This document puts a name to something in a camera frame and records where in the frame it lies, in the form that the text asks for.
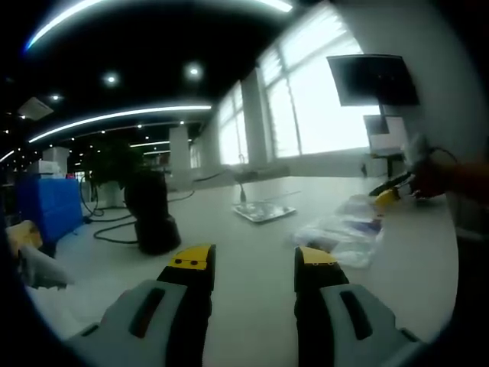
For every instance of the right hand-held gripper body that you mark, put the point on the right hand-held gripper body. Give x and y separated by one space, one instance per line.
418 147

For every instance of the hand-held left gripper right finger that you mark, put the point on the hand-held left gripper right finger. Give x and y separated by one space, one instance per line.
313 325

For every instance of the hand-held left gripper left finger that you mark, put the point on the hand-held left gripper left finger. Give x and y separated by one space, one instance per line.
191 306

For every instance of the clear purple sheet goods packet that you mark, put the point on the clear purple sheet goods packet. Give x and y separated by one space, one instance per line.
344 244

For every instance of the silver foil sheet goods packet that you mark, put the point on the silver foil sheet goods packet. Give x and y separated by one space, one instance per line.
263 212

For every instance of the person's right hand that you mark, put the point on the person's right hand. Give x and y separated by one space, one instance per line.
429 183

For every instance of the white display screen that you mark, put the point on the white display screen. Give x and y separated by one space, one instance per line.
393 134

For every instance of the black metal desk stand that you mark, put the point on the black metal desk stand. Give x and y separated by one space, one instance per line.
382 154

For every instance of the white table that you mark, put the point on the white table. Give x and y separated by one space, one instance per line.
252 286

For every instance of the black barcode scanner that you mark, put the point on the black barcode scanner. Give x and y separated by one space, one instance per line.
153 218

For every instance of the potted green plant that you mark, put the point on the potted green plant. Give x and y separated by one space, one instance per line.
112 195

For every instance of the grey cloth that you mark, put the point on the grey cloth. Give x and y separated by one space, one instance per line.
42 267

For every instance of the narrow bright window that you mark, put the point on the narrow bright window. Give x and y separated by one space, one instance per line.
229 141

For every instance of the blue plastic box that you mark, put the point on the blue plastic box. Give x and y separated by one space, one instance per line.
53 210

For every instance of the pale yellow bag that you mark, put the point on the pale yellow bag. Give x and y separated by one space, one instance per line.
24 233

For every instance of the curved ceiling light strip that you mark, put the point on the curved ceiling light strip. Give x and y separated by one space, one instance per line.
172 109
5 154

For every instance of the white box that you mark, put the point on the white box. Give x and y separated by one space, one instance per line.
49 168

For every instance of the ceiling spotlights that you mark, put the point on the ceiling spotlights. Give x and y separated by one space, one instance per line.
193 70

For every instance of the ceiling air vent panel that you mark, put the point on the ceiling air vent panel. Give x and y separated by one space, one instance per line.
35 108

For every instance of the black wall monitor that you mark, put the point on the black wall monitor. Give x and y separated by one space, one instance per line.
374 80

